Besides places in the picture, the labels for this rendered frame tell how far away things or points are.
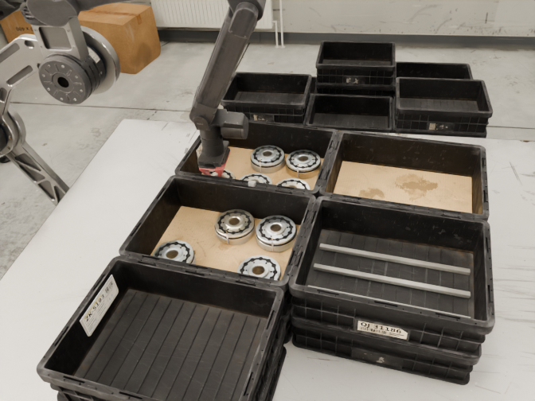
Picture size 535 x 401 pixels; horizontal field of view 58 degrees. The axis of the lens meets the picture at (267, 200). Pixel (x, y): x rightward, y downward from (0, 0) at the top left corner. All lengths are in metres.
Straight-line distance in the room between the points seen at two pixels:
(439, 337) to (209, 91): 0.72
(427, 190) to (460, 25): 2.94
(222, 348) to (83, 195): 0.87
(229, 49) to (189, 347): 0.62
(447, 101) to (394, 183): 1.16
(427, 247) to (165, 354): 0.66
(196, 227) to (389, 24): 3.17
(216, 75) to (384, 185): 0.59
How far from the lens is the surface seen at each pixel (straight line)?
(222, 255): 1.22
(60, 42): 1.45
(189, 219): 1.33
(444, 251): 1.26
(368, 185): 1.41
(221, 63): 1.05
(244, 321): 1.09
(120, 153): 1.89
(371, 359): 1.16
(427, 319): 1.01
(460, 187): 1.45
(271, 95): 2.54
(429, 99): 2.53
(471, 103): 2.55
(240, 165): 1.49
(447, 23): 4.24
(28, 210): 2.98
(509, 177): 1.75
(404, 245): 1.25
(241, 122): 1.23
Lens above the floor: 1.72
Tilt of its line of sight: 41 degrees down
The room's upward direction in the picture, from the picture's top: 5 degrees counter-clockwise
